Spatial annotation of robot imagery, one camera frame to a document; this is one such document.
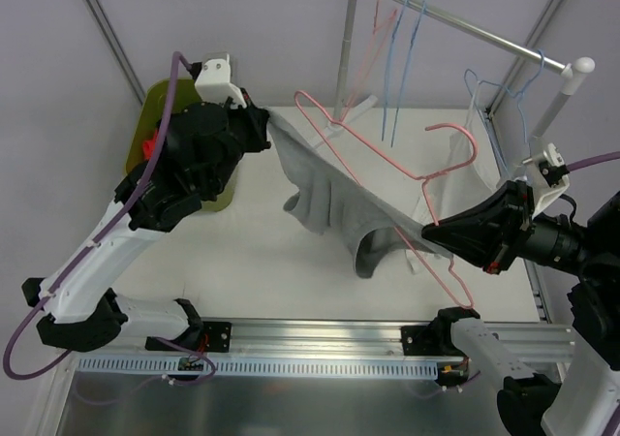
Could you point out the red tank top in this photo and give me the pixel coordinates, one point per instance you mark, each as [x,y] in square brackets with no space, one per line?
[148,145]

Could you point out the silver and white clothes rack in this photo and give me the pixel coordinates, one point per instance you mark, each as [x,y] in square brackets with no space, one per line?
[573,74]

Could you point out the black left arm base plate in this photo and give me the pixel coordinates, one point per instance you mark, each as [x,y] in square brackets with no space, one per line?
[205,336]

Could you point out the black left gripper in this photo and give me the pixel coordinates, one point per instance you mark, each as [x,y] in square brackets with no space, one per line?
[253,127]

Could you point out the white slotted cable duct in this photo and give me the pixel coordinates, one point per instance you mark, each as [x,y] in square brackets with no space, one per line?
[231,366]

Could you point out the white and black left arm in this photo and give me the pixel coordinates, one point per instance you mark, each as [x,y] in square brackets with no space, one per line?
[201,147]

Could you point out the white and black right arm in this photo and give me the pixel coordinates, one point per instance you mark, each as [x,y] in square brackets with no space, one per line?
[587,401]

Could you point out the grey tank top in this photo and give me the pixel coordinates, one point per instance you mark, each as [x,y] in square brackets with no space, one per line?
[327,199]

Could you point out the olive green plastic basket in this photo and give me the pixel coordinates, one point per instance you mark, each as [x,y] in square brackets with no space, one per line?
[149,117]

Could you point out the light blue wire hanger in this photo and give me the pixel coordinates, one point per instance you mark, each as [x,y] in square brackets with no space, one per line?
[388,67]

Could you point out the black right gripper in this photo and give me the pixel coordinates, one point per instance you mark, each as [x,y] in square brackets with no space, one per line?
[511,228]

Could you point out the aluminium frame rail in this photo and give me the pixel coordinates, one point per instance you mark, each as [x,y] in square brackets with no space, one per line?
[541,342]

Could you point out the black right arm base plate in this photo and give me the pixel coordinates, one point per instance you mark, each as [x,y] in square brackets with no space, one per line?
[421,339]

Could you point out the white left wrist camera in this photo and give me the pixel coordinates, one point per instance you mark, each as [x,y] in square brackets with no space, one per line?
[213,80]

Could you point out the white garment on rack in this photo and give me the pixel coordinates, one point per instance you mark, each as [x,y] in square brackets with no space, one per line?
[460,189]

